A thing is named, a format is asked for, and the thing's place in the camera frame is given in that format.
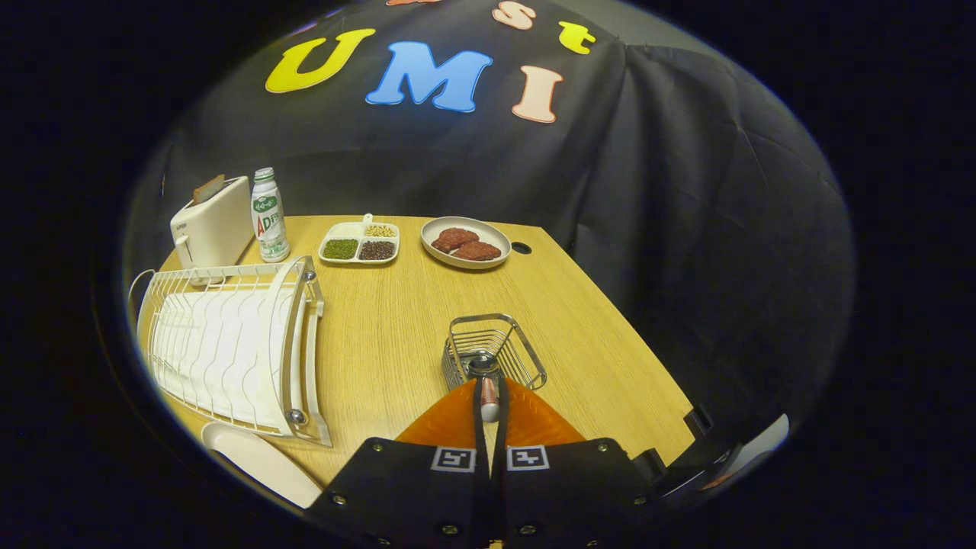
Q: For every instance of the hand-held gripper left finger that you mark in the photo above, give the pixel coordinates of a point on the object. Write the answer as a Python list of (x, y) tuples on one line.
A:
[(480, 438)]

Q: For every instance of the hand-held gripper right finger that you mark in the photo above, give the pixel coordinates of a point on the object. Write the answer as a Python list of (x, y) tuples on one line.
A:
[(502, 438)]

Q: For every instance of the beige plate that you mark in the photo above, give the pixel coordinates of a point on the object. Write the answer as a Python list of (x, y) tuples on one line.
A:
[(259, 461)]

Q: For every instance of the small plate with meat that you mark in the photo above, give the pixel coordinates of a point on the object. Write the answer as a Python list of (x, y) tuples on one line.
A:
[(450, 257)]

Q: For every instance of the brown meat patty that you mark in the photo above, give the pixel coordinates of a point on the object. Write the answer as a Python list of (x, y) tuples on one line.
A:
[(478, 251), (454, 239)]

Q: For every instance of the heap of red beans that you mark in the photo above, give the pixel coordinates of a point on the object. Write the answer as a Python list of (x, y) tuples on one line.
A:
[(377, 250)]

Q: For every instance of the heap of yellow beans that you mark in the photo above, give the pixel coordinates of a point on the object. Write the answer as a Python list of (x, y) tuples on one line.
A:
[(380, 230)]

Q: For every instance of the heap of green beans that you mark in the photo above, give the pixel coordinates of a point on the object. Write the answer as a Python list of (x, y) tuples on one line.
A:
[(340, 248)]

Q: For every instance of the white divided snack tray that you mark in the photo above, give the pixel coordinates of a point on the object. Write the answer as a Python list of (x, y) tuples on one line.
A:
[(357, 232)]

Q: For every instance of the white drain tray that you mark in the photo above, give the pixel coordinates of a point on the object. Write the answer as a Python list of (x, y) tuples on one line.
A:
[(229, 358)]

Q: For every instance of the black backdrop cloth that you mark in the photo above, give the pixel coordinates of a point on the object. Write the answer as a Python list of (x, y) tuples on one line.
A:
[(686, 229)]

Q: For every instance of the white bottle with green label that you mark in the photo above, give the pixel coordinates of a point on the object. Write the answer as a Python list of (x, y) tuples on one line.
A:
[(270, 221)]

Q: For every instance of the white toaster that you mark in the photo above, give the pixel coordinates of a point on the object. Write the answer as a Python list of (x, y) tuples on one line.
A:
[(213, 229)]

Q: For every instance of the brown toast slice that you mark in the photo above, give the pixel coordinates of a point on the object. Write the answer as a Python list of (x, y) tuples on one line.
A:
[(208, 188)]

